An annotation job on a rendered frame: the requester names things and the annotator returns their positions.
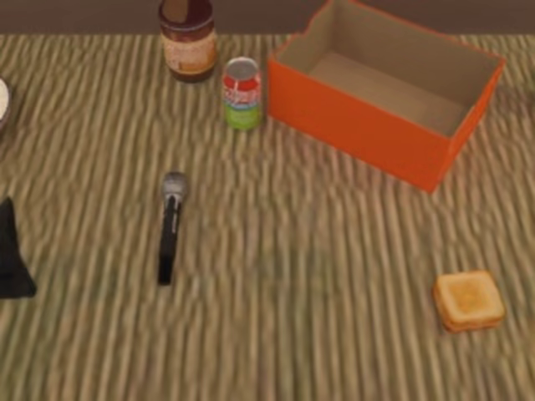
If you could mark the black microphone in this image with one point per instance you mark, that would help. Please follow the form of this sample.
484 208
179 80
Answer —
169 234

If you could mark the white bowl edge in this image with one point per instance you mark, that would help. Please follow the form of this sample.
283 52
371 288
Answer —
2 100

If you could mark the brown glass sauce jar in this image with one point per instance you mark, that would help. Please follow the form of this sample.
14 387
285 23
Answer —
189 46

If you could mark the red and green drink can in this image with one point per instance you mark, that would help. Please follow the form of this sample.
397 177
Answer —
242 96

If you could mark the orange open cardboard box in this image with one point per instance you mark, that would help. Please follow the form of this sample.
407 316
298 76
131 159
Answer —
355 113

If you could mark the toasted sandwich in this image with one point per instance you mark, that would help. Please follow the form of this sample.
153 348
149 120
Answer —
468 300

